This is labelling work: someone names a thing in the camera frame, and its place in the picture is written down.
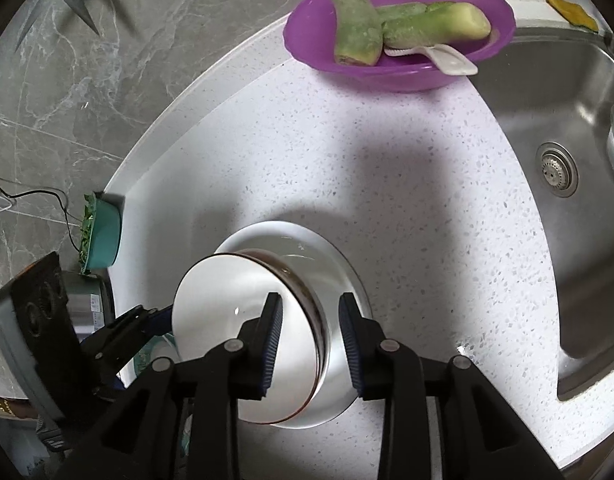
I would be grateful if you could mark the sink drain strainer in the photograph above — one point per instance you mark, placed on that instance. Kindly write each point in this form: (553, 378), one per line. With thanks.
(556, 170)

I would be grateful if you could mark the stainless steel pot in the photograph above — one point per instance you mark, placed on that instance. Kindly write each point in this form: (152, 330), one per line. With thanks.
(87, 305)

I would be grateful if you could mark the large white bowl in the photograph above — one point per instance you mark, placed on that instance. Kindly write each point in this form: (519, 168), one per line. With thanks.
(312, 255)

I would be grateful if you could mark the red floral white bowl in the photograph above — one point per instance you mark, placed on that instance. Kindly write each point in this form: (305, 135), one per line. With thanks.
(212, 305)

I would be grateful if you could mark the leafy greens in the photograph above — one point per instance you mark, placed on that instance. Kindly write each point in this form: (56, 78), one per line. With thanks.
(87, 230)

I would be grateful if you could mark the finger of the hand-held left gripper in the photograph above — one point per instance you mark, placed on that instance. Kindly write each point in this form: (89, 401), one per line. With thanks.
(142, 322)
(122, 367)

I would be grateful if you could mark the white plastic spoon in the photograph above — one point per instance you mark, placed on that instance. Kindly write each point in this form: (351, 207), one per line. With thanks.
(452, 62)

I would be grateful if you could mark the orange vegetable peel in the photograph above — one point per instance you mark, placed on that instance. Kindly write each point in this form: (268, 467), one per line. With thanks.
(572, 12)

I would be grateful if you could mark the stainless steel sink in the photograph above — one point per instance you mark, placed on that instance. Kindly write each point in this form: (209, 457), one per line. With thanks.
(562, 260)

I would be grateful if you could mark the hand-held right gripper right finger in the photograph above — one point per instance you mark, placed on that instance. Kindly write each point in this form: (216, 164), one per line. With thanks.
(349, 350)

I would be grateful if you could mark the peeled green vegetable piece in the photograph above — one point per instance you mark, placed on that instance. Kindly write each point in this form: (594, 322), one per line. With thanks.
(352, 25)
(437, 22)
(402, 10)

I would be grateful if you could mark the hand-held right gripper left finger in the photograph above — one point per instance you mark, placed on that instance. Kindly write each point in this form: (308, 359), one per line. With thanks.
(269, 350)

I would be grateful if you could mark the green plastic basin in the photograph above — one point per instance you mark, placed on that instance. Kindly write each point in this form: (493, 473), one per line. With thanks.
(104, 240)

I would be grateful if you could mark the purple plastic bowl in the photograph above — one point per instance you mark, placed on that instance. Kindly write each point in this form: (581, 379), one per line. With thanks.
(312, 35)

